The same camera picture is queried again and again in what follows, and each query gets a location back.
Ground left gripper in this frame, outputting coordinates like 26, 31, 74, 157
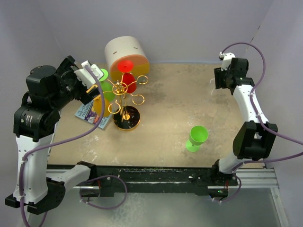
50, 56, 101, 111

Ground clear plastic wine glass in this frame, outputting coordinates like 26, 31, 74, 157
209, 78, 215, 95

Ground orange wine glass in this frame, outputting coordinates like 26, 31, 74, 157
92, 95, 110, 117

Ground green wine glass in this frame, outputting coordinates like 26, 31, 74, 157
185, 125, 209, 153
99, 69, 115, 102

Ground red wine glass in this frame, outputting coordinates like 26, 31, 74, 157
118, 60, 137, 94

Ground gold wine glass rack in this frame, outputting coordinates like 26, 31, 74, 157
108, 75, 149, 131

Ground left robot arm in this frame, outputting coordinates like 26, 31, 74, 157
5, 56, 104, 215

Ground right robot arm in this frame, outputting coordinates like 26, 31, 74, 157
210, 53, 278, 185

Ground children's paperback book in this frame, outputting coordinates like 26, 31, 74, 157
74, 101, 112, 130

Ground round mini drawer chest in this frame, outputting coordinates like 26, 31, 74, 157
104, 36, 150, 81

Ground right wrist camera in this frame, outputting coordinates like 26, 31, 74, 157
219, 52, 236, 71

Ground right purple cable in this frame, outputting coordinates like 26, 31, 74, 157
220, 42, 303, 166

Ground purple loop cable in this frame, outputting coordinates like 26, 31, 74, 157
79, 174, 129, 210

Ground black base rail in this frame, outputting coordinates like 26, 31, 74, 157
47, 162, 240, 197

